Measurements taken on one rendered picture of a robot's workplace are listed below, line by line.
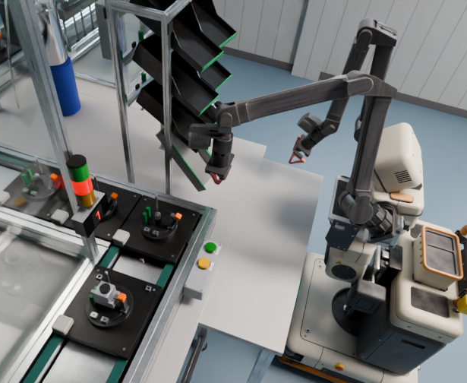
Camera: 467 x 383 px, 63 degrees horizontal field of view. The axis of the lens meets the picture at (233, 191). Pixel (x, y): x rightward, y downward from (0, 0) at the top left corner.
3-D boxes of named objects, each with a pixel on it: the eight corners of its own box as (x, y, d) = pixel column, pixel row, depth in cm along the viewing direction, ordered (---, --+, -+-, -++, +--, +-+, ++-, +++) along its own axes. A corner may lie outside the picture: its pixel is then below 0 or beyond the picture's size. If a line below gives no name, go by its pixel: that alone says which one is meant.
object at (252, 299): (322, 180, 187) (323, 175, 185) (281, 356, 127) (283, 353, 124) (190, 140, 196) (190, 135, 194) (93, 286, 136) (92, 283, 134)
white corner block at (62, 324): (76, 324, 115) (73, 318, 112) (67, 338, 111) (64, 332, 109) (61, 318, 115) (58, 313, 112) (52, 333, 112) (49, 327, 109)
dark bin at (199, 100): (216, 99, 134) (226, 85, 128) (197, 117, 125) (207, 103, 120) (155, 44, 131) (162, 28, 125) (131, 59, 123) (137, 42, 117)
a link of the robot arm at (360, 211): (406, 76, 101) (389, 72, 110) (357, 73, 99) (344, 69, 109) (370, 225, 118) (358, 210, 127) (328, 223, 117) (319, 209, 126)
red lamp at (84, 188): (96, 185, 105) (93, 172, 102) (86, 197, 102) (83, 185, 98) (80, 179, 106) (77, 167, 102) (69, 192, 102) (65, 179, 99)
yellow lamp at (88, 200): (99, 197, 109) (96, 185, 105) (89, 209, 105) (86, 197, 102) (83, 191, 109) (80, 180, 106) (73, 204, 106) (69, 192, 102)
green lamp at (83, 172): (93, 172, 102) (90, 159, 98) (83, 185, 98) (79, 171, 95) (77, 166, 102) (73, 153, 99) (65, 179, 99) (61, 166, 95)
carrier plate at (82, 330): (162, 289, 125) (162, 286, 124) (127, 360, 109) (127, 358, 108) (96, 267, 128) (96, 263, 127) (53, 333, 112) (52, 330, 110)
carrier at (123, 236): (200, 215, 148) (201, 194, 139) (175, 265, 132) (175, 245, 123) (143, 197, 151) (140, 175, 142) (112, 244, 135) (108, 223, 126)
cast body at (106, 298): (121, 296, 114) (118, 284, 109) (113, 309, 111) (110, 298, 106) (96, 286, 115) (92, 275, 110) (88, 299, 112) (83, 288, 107)
